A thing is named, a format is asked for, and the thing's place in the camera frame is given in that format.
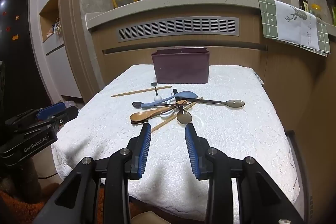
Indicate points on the small shelf ornaments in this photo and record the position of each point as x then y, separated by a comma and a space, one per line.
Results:
55, 27

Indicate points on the black refrigerator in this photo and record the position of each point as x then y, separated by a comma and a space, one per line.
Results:
15, 61

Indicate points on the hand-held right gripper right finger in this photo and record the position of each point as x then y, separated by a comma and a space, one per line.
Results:
191, 150

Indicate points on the purple plastic utensil holder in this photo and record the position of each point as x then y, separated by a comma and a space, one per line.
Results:
181, 69

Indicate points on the wooden spoon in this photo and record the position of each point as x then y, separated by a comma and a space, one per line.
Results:
141, 116

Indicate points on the beige kitchen counter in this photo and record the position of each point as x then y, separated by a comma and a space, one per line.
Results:
183, 6

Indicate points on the blue plastic spoon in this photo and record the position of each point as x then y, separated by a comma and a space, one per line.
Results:
183, 95

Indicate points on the wooden chopstick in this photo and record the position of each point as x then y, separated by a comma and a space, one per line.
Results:
136, 91
162, 123

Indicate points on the yellow-capped bottle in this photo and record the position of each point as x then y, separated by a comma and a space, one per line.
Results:
315, 10

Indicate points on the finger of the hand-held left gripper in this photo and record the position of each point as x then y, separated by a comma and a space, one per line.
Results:
51, 109
65, 116

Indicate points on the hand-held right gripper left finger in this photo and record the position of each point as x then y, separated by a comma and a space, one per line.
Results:
145, 145

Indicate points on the white textured towel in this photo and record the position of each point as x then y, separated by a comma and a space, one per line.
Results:
236, 140

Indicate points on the green checked kitchen towel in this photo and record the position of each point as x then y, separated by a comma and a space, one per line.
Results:
270, 22

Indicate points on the grey vent grille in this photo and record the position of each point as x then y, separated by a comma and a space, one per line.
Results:
178, 28

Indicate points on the white-ended metal spoon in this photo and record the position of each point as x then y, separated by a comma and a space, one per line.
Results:
166, 113
157, 98

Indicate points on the dark bottle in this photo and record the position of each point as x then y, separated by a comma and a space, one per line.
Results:
303, 6

